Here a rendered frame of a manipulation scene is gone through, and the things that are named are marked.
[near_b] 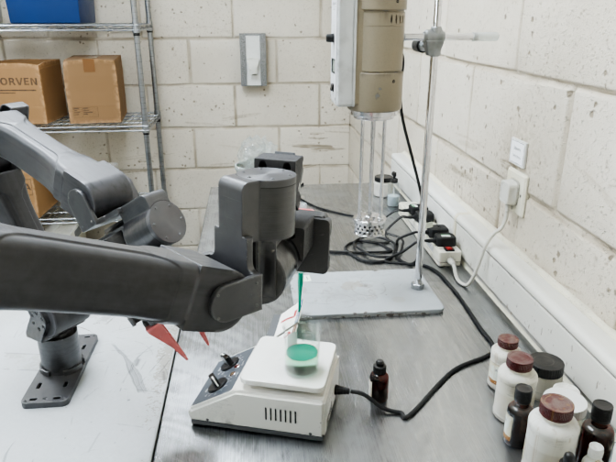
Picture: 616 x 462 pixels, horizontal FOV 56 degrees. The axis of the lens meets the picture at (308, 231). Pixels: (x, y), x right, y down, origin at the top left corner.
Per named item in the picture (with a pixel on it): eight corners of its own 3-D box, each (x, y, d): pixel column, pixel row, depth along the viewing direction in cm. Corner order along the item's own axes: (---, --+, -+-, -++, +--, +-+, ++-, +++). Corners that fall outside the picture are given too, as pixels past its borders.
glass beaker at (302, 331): (276, 376, 81) (274, 325, 78) (293, 357, 86) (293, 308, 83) (314, 388, 79) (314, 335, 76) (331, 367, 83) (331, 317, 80)
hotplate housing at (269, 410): (188, 426, 84) (184, 379, 81) (219, 374, 96) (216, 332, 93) (340, 447, 80) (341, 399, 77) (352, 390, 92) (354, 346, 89)
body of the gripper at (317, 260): (247, 206, 67) (225, 225, 60) (333, 215, 65) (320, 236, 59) (246, 258, 69) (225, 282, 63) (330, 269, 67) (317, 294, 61)
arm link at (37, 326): (91, 291, 94) (68, 283, 97) (43, 313, 87) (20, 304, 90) (96, 325, 97) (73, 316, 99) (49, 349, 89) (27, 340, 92)
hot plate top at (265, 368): (237, 383, 80) (237, 378, 80) (261, 339, 91) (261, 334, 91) (323, 394, 78) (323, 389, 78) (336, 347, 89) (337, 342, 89)
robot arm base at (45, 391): (93, 299, 104) (53, 301, 103) (60, 361, 85) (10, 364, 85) (99, 338, 107) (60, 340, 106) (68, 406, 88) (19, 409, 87)
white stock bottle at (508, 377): (519, 432, 83) (528, 372, 79) (485, 413, 86) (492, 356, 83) (538, 415, 86) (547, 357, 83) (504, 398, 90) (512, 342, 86)
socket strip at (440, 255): (438, 267, 137) (439, 249, 135) (397, 214, 174) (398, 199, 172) (461, 266, 137) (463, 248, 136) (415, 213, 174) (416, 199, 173)
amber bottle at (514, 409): (532, 438, 81) (541, 385, 78) (526, 453, 79) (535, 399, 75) (505, 429, 83) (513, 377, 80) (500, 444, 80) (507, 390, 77)
